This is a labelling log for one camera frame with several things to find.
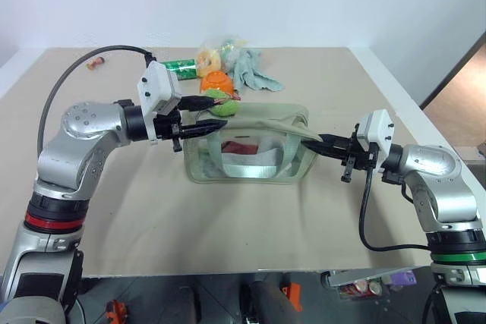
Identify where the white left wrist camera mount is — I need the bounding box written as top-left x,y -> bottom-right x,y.
136,60 -> 184,117

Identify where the red cloth inside pouch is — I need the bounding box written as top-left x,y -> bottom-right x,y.
220,140 -> 260,155

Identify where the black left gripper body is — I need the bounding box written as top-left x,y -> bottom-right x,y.
153,109 -> 184,153

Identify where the green plush keychain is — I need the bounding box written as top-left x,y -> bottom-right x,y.
204,88 -> 241,118

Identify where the green transparent zip pouch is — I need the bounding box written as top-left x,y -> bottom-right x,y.
183,102 -> 324,186

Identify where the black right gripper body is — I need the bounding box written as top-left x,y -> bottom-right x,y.
333,123 -> 378,184

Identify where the green shiny snack packet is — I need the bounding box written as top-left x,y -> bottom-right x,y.
159,58 -> 199,82

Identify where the grey tray with cans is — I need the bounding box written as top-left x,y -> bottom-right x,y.
327,268 -> 418,303

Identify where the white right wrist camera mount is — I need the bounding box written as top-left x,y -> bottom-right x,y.
356,109 -> 394,150

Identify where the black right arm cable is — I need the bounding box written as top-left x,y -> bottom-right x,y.
358,168 -> 434,253

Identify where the clear plastic bag of toys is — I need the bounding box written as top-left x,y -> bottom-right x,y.
196,33 -> 254,75

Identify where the purple box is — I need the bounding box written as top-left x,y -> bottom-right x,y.
390,270 -> 418,288

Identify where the teal crumpled cloth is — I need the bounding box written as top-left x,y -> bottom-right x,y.
226,48 -> 286,94

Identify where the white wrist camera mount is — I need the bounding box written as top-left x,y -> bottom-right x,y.
136,60 -> 184,117
356,109 -> 394,150

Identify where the grey left arm cable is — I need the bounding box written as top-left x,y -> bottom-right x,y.
36,44 -> 159,158

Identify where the orange black clamp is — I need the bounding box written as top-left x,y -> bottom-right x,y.
105,300 -> 131,324
279,282 -> 304,313

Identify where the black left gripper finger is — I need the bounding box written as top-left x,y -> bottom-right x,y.
178,95 -> 215,111
181,119 -> 229,140

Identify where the orange plastic bowl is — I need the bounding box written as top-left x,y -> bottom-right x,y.
199,70 -> 235,95

